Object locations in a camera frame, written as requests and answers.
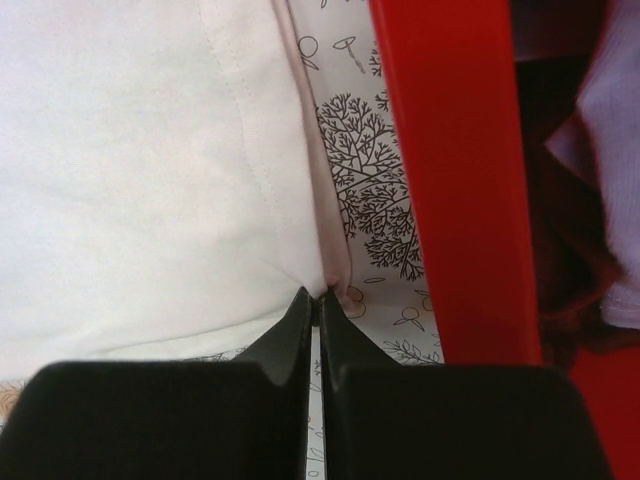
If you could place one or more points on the white t-shirt with robot print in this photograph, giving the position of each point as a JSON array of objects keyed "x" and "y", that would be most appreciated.
[{"x": 164, "y": 186}]

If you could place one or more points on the lavender t-shirt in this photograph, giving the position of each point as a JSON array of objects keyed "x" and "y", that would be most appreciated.
[{"x": 580, "y": 126}]

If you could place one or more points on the red plastic bin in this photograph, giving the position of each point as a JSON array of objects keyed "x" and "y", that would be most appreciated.
[{"x": 453, "y": 89}]

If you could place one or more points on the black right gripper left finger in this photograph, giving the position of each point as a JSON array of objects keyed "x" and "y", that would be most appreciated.
[{"x": 245, "y": 418}]

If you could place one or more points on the floral patterned table mat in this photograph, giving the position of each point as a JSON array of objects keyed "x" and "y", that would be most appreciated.
[{"x": 386, "y": 294}]

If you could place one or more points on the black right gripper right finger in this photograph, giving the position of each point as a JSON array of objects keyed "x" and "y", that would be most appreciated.
[{"x": 385, "y": 420}]

